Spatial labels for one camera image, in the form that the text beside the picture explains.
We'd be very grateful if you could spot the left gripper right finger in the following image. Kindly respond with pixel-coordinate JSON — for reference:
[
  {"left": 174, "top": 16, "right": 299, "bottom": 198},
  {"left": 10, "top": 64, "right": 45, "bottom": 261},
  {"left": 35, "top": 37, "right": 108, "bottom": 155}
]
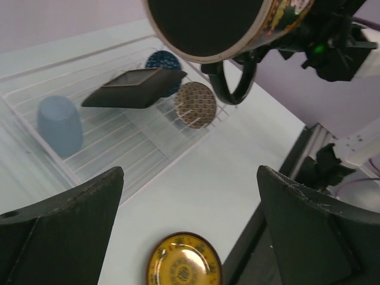
[{"left": 256, "top": 166, "right": 379, "bottom": 284}]

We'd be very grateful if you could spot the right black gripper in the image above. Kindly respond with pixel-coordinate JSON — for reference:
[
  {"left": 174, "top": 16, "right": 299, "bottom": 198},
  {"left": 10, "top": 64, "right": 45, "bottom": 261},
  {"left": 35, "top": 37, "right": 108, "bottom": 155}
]
[{"left": 277, "top": 1, "right": 379, "bottom": 82}]

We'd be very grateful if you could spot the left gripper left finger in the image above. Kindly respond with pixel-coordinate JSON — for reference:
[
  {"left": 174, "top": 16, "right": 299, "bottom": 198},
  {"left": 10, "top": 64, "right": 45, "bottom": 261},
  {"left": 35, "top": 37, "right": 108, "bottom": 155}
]
[{"left": 1, "top": 166, "right": 124, "bottom": 284}]

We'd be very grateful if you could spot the red mug black handle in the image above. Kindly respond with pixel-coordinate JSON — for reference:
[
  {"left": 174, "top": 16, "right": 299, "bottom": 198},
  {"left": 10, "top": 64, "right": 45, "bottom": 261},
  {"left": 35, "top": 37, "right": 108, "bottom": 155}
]
[{"left": 143, "top": 0, "right": 314, "bottom": 105}]

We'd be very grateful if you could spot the light blue cup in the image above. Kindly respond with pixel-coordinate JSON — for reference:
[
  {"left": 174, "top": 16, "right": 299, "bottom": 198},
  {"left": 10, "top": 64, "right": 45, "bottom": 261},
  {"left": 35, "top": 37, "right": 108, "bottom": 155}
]
[{"left": 37, "top": 96, "right": 84, "bottom": 158}]

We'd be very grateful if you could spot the round yellow black saucer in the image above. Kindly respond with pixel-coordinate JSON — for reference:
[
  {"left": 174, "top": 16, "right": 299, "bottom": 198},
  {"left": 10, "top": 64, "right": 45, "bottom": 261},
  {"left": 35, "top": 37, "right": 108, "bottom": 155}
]
[{"left": 145, "top": 232, "right": 223, "bottom": 285}]

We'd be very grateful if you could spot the white wire dish rack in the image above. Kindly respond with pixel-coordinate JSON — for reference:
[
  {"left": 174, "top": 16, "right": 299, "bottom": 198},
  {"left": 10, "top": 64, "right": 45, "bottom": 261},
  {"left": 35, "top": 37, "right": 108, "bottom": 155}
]
[{"left": 1, "top": 35, "right": 235, "bottom": 201}]

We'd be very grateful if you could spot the black square floral plate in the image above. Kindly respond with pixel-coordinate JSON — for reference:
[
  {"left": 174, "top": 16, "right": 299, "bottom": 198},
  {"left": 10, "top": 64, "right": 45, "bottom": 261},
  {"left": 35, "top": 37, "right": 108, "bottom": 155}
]
[{"left": 81, "top": 68, "right": 187, "bottom": 109}]

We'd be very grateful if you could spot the blue triangle pattern bowl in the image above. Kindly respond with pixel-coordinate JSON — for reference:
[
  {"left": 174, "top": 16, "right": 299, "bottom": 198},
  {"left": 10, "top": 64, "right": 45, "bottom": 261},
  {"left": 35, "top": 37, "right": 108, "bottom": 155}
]
[{"left": 145, "top": 50, "right": 187, "bottom": 97}]

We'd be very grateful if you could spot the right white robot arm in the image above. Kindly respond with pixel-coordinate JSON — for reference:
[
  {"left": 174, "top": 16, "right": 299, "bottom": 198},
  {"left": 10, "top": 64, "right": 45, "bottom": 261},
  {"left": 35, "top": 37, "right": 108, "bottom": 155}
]
[{"left": 279, "top": 1, "right": 379, "bottom": 191}]

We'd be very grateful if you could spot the aluminium frame rail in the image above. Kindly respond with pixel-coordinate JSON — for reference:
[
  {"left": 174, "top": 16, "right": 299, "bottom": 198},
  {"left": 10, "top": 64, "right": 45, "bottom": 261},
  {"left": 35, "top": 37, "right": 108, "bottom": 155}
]
[{"left": 290, "top": 123, "right": 336, "bottom": 180}]

